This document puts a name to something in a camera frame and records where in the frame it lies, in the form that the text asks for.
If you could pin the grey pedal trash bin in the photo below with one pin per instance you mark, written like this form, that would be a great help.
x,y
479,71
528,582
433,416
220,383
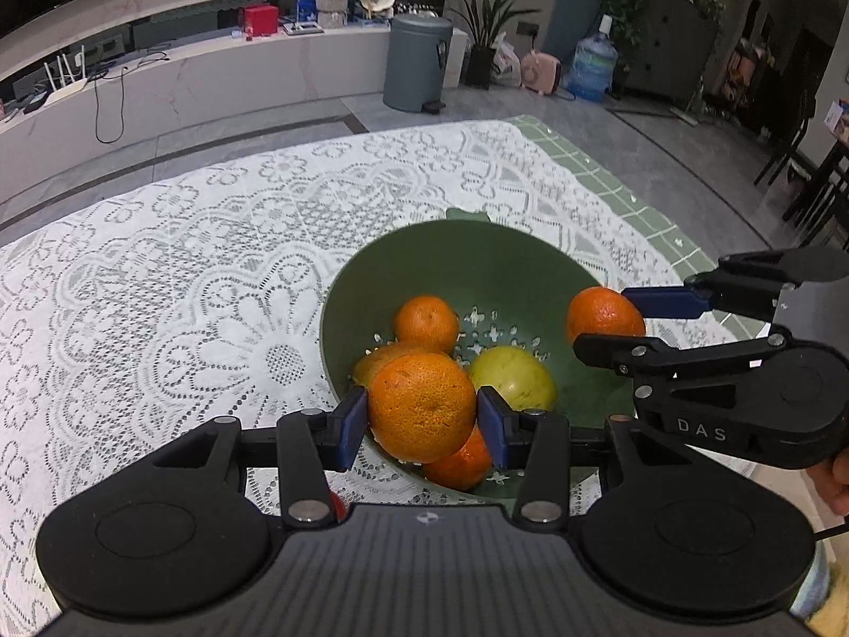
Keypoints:
x,y
414,66

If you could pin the long-leaf potted plant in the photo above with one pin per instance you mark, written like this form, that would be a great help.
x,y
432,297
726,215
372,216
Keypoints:
x,y
481,60

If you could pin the green checked tablecloth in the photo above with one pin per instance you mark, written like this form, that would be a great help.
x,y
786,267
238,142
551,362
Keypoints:
x,y
630,192

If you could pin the white woven basket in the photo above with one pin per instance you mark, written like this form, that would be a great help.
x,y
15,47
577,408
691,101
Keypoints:
x,y
333,10

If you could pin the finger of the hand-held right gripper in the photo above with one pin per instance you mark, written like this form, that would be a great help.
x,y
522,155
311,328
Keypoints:
x,y
610,351
663,303

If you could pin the white plastic bag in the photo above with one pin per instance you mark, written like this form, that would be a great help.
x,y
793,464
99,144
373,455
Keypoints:
x,y
505,63

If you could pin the person's right hand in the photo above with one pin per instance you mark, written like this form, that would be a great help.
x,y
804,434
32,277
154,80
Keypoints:
x,y
832,484

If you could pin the yellow-green mango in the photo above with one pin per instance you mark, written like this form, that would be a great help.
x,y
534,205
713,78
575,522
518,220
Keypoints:
x,y
511,378

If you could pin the white router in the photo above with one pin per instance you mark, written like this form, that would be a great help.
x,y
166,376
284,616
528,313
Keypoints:
x,y
69,89

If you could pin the blue water jug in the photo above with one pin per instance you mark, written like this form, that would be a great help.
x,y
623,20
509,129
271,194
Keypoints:
x,y
592,70

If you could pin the red-green mango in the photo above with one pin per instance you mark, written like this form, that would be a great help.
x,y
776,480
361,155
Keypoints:
x,y
378,361

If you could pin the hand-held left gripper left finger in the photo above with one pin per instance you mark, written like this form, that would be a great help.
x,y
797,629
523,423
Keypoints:
x,y
351,428

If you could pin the green colander bowl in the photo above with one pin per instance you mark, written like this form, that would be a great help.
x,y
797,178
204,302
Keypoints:
x,y
530,265

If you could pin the pink pig heater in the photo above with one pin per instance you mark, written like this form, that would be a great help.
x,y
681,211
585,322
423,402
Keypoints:
x,y
540,73

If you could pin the dark green drawer cabinet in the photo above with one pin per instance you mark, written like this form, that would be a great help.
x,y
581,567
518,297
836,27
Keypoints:
x,y
670,46

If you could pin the white lace tablecloth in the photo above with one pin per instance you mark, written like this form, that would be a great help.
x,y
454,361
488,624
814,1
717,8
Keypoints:
x,y
166,279

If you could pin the black dining chair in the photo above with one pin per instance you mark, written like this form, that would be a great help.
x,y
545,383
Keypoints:
x,y
802,139

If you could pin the white television cabinet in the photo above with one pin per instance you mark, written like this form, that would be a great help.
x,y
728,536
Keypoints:
x,y
232,93

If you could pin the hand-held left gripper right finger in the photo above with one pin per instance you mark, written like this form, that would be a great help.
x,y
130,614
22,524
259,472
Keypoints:
x,y
494,431

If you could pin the orange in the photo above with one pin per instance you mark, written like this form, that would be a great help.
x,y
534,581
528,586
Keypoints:
x,y
426,325
422,408
603,315
464,468

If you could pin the red box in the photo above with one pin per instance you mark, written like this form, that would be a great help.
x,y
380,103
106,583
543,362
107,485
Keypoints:
x,y
260,20

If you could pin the red cherry tomato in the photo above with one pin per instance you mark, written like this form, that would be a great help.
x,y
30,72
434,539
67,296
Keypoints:
x,y
338,507

